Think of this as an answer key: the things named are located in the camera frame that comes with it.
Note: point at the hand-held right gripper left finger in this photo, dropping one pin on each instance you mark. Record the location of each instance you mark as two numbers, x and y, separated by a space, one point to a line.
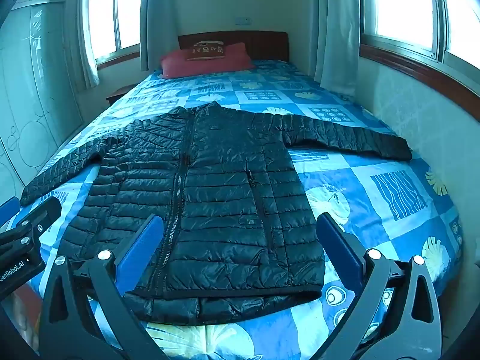
141 243

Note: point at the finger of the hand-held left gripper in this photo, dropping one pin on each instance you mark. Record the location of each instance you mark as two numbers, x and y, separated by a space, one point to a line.
8 207
35 217

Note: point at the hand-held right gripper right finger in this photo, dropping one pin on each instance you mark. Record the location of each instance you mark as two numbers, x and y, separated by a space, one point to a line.
339 243

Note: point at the black puffer jacket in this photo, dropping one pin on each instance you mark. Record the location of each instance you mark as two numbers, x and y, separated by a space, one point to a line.
225 195

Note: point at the bed with blue patterned sheet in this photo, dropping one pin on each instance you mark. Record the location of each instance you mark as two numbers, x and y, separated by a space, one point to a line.
375 195

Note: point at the white wardrobe with line pattern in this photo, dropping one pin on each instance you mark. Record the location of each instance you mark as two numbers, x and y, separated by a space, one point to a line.
33 101

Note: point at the wooden nightstand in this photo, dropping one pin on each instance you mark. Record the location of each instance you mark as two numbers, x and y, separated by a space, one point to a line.
120 93

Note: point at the pale window curtain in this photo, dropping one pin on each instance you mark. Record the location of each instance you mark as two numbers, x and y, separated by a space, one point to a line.
337 26
157 18
80 45

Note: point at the wooden window sill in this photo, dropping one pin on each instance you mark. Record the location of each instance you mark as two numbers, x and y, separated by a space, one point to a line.
420 73
116 58

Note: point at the red pillow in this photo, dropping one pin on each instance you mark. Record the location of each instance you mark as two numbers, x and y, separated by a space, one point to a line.
176 65

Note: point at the small brown printed cushion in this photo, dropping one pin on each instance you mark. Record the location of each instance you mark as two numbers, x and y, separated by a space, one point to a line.
204 50

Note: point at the dark wooden headboard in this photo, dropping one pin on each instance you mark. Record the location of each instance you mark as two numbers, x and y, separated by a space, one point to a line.
264 45

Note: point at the small sliding window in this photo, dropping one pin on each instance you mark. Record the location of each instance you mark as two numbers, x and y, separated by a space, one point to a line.
112 11

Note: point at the large sliding window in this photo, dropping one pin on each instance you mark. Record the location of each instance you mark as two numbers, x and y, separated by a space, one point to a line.
412 3

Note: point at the wall socket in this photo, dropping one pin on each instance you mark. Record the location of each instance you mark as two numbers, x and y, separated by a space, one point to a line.
242 20

